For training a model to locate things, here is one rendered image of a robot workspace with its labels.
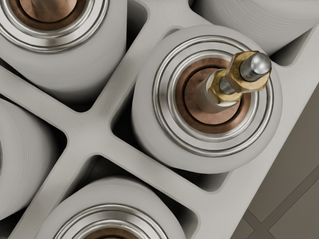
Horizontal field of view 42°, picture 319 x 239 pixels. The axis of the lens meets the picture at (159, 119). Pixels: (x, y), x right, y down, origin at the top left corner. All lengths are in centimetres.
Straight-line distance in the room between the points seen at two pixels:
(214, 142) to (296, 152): 30
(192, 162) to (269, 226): 29
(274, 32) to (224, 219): 15
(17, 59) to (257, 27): 17
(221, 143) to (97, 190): 8
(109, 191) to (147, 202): 2
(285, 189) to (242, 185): 21
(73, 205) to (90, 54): 9
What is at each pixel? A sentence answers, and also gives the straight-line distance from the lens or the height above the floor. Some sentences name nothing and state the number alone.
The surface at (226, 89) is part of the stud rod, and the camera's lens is 21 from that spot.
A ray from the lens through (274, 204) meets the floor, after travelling 54.
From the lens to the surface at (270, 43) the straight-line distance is 35.
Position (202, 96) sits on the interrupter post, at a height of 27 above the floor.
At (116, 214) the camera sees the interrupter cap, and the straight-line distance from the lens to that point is 25.
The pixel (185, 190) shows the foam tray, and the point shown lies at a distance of 33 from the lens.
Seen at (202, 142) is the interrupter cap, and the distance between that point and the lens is 25.
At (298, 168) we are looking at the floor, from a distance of 55.
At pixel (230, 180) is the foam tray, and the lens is 33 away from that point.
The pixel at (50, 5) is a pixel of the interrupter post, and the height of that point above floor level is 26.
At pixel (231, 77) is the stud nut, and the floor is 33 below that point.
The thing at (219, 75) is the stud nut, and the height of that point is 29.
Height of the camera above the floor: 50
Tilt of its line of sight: 83 degrees down
